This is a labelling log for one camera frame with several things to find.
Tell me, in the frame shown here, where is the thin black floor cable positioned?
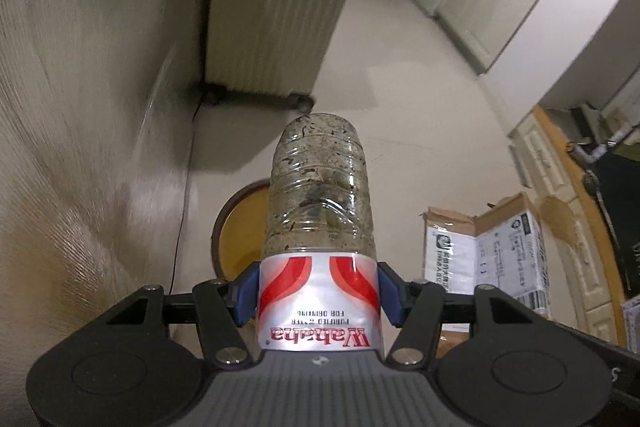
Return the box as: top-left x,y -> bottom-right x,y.
167,91 -> 205,299

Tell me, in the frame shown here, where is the beige ribbed suitcase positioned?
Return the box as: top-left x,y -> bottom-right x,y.
197,0 -> 362,112

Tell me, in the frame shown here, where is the dark bag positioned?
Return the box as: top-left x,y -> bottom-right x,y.
582,142 -> 640,300

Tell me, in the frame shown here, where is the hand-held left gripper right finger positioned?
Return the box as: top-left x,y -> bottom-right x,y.
378,262 -> 547,368

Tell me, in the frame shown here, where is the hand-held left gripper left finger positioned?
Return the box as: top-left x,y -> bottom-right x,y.
95,263 -> 261,370

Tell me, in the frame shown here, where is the cream cabinet with wooden trim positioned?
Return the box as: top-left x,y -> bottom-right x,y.
507,104 -> 640,350

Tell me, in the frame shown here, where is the clear plastic bottle red label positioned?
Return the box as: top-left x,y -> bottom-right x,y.
255,112 -> 386,354

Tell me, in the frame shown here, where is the opened cardboard box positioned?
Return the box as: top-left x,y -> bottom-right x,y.
422,192 -> 552,324

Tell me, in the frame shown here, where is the round brown trash bin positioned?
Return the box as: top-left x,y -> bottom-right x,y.
210,179 -> 274,282

